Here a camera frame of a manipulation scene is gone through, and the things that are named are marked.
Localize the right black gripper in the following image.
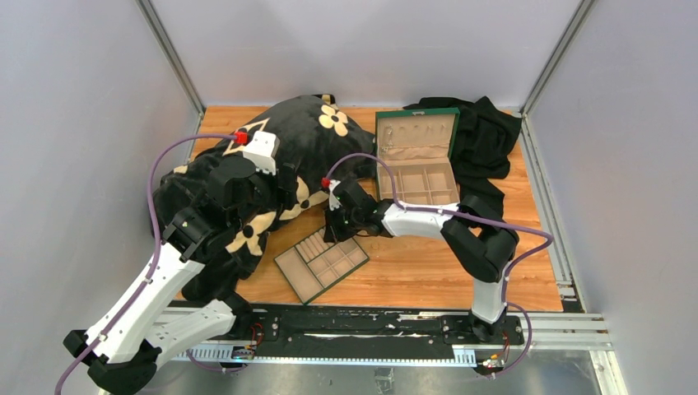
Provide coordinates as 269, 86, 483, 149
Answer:
323, 202, 363, 244

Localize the green jewelry tray insert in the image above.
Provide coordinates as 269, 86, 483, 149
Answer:
274, 228, 370, 304

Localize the green jewelry box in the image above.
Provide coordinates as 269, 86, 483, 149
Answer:
375, 108, 460, 205

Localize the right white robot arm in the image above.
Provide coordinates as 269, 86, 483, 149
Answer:
321, 178, 519, 344

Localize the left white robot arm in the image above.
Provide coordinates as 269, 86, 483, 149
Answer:
63, 156, 299, 394

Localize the black blanket with beige flowers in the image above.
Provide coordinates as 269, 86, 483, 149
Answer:
154, 95, 375, 303

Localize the black cloth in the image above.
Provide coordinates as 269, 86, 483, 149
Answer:
405, 96, 522, 216

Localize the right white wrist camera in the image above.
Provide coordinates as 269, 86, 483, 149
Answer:
320, 177, 342, 211

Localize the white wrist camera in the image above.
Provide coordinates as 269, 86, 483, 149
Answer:
234, 130, 280, 175
320, 177, 342, 211

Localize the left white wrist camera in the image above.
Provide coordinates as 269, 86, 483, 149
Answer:
234, 130, 280, 175

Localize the black mounting base plate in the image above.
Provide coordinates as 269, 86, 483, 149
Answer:
218, 304, 525, 360

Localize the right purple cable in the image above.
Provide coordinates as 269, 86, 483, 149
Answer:
326, 152, 555, 377

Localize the purple cable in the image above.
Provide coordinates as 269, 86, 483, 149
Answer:
326, 152, 555, 377
54, 133, 241, 395

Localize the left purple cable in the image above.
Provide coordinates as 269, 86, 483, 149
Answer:
54, 133, 241, 395

